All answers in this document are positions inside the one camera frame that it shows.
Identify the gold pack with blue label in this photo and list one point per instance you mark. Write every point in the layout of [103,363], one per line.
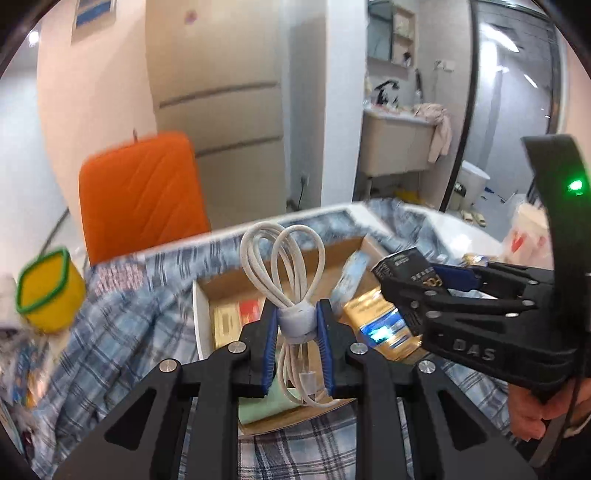
[480,261]
[369,318]

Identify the beige vanity cabinet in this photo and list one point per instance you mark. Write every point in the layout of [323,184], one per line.
[392,143]

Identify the black framed glass door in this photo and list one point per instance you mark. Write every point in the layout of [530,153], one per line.
[508,92]

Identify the yellow bin with green rim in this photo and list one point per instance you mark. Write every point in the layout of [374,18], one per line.
[51,295]

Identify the mirror cabinet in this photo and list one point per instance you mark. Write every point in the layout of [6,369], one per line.
[392,32]

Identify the cardboard box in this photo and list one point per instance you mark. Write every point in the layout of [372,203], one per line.
[231,286]

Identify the beige refrigerator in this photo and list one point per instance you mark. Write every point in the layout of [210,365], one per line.
[221,69]

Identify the orange chair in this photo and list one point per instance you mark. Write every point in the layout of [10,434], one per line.
[138,194]

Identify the small black box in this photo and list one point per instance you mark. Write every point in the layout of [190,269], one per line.
[401,263]

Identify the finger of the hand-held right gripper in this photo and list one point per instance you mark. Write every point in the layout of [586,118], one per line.
[457,309]
[455,277]

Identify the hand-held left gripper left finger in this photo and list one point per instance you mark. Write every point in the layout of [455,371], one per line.
[269,350]

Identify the red and gold cigarette pack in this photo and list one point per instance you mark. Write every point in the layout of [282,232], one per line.
[231,323]

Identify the beige towel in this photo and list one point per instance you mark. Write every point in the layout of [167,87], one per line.
[438,134]

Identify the plastic bag with paper cup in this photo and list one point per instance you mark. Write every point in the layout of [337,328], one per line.
[526,230]

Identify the black faucet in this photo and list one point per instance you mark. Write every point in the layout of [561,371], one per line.
[385,90]

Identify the blue plaid shirt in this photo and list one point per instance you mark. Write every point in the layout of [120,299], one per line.
[138,332]

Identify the wall poster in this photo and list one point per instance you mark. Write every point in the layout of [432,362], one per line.
[94,18]

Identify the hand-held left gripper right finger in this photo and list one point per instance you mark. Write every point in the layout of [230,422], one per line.
[327,350]

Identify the pink fridge sticker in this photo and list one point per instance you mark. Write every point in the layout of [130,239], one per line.
[190,17]

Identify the white wall socket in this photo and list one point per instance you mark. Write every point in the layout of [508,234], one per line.
[444,65]

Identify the person's right hand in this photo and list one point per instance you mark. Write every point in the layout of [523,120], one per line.
[526,410]

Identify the light blue tissue packet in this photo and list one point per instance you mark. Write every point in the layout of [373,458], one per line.
[353,277]

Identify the sequined fabric piece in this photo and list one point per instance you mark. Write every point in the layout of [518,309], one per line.
[122,277]

